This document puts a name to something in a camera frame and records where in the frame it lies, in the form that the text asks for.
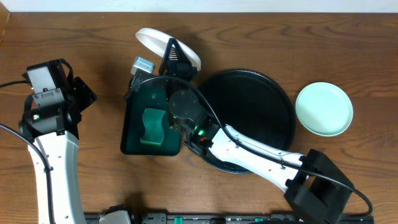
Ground white plate with green stain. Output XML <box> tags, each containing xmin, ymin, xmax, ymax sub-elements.
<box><xmin>136</xmin><ymin>28</ymin><xmax>201</xmax><ymax>71</ymax></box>

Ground green sponge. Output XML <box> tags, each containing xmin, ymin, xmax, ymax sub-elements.
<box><xmin>140</xmin><ymin>108</ymin><xmax>165</xmax><ymax>146</ymax></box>

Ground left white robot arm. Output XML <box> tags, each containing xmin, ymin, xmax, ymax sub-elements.
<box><xmin>19</xmin><ymin>77</ymin><xmax>97</xmax><ymax>223</ymax></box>

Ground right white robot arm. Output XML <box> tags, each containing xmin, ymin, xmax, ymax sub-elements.
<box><xmin>159</xmin><ymin>38</ymin><xmax>354</xmax><ymax>223</ymax></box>

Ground dark green rectangular tray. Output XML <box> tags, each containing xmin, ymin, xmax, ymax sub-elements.
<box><xmin>121</xmin><ymin>80</ymin><xmax>182</xmax><ymax>156</ymax></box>

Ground round black tray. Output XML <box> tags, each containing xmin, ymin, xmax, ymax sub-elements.
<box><xmin>183</xmin><ymin>68</ymin><xmax>296</xmax><ymax>174</ymax></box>

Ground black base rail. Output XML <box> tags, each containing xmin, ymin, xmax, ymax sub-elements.
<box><xmin>83</xmin><ymin>203</ymin><xmax>375</xmax><ymax>224</ymax></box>

